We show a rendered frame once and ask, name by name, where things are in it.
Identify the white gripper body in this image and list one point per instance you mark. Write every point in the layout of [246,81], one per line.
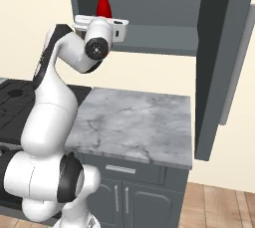
[80,24]

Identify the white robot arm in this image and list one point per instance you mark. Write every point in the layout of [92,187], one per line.
[50,112]

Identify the red bottle with white cap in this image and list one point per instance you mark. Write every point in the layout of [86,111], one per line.
[103,6]

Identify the grey base cabinet door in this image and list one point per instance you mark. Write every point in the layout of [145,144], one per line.
[152,207]
[105,202]

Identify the grey base cabinet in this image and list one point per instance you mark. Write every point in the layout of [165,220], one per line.
[175,180]

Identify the black hob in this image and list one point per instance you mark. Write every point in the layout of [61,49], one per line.
[13,106]

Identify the grey drawer front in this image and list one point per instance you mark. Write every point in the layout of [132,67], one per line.
[149,172]

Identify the grey open wall cabinet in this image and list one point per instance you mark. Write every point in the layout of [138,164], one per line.
[156,6]

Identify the grey wall cabinet door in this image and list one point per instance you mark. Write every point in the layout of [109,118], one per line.
[212,72]

